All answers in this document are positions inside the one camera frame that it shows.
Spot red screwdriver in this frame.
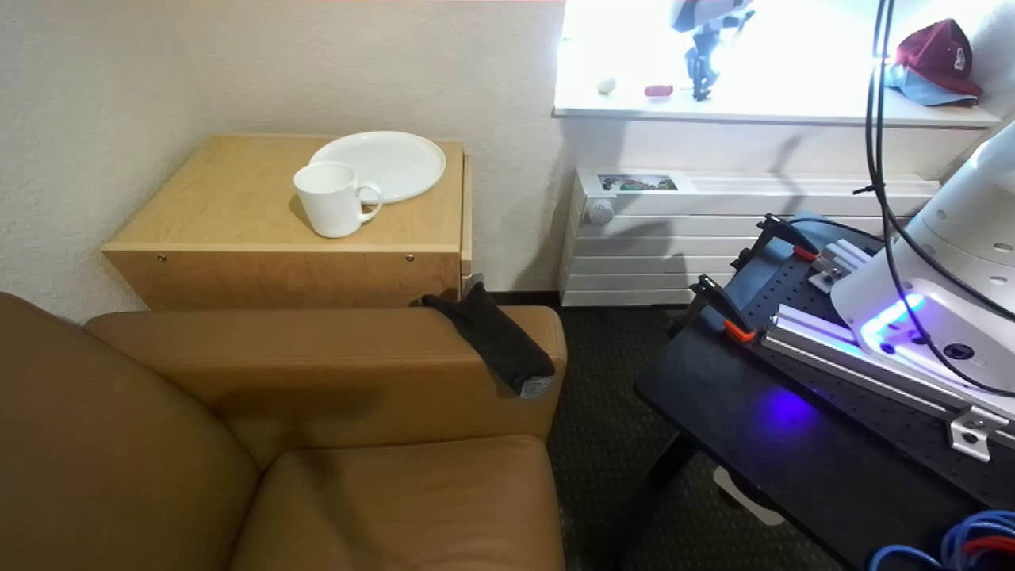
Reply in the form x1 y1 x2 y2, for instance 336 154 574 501
643 84 674 98

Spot blue cable coil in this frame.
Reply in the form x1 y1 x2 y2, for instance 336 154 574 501
864 509 1015 571

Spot light wood nightstand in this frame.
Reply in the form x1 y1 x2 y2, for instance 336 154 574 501
102 133 472 308

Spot white ceramic mug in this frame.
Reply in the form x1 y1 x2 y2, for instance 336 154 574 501
292 162 382 237

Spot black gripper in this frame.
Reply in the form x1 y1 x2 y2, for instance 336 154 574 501
671 0 755 101

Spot white wall radiator heater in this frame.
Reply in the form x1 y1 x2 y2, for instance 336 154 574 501
554 162 945 311

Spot maroon baseball cap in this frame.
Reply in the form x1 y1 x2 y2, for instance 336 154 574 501
886 19 984 107

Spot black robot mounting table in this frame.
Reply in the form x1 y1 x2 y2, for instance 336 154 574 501
636 217 1015 568

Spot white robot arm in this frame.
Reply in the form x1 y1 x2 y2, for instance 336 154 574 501
832 0 1015 396

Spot dark sock on armrest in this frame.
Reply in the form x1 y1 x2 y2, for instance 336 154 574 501
421 284 554 399

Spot white round plate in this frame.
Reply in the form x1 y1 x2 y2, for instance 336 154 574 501
312 129 448 203

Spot tan leather armchair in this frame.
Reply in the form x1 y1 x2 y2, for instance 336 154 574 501
0 294 567 571

